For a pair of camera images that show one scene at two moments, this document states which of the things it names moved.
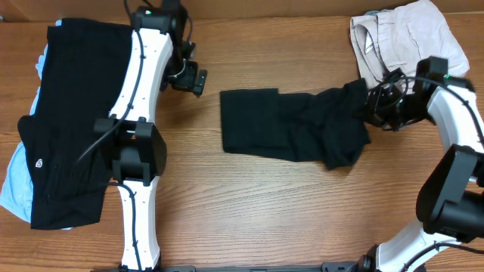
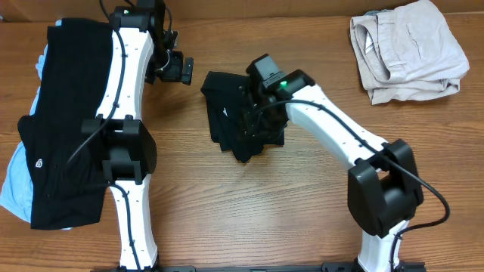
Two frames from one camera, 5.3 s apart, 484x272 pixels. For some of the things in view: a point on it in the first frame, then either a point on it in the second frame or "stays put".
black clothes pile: x=63 y=140 stays put
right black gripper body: x=374 y=106 to x=249 y=109
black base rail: x=342 y=267 stays put
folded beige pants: x=390 y=44 stays put
